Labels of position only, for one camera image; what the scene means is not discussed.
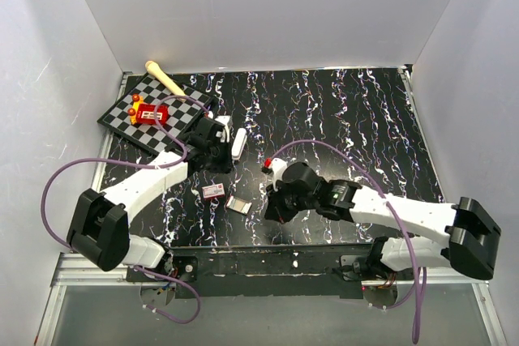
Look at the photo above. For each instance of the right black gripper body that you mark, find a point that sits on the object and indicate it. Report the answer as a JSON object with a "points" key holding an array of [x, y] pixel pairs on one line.
{"points": [[286, 203]]}

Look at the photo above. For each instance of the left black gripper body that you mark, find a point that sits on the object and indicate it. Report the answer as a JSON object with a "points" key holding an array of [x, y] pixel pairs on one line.
{"points": [[220, 160]]}

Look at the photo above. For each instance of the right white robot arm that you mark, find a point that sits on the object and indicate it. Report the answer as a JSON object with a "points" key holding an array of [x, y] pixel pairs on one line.
{"points": [[462, 236]]}

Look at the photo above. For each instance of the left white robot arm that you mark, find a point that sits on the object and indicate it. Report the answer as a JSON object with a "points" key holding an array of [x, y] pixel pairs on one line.
{"points": [[100, 225]]}

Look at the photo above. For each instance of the red white staple box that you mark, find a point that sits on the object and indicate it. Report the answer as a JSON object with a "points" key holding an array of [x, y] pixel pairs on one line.
{"points": [[213, 191]]}

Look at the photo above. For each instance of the black white chessboard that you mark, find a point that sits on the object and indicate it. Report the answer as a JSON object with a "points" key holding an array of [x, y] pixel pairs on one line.
{"points": [[154, 138]]}

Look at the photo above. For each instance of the open staple box tray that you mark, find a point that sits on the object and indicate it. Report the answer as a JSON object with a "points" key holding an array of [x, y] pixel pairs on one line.
{"points": [[238, 205]]}

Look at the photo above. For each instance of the red yellow toy bus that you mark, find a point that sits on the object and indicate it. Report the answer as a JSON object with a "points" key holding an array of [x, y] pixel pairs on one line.
{"points": [[146, 114]]}

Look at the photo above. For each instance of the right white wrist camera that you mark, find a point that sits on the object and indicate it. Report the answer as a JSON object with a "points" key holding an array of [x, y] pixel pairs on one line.
{"points": [[274, 167]]}

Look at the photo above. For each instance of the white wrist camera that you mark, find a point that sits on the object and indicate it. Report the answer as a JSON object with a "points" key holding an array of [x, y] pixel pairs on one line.
{"points": [[274, 167], [226, 122]]}

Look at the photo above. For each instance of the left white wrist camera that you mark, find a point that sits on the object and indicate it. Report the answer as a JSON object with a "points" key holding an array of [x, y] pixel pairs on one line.
{"points": [[226, 122]]}

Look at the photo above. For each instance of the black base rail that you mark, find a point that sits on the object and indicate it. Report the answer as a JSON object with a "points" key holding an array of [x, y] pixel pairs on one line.
{"points": [[263, 271]]}

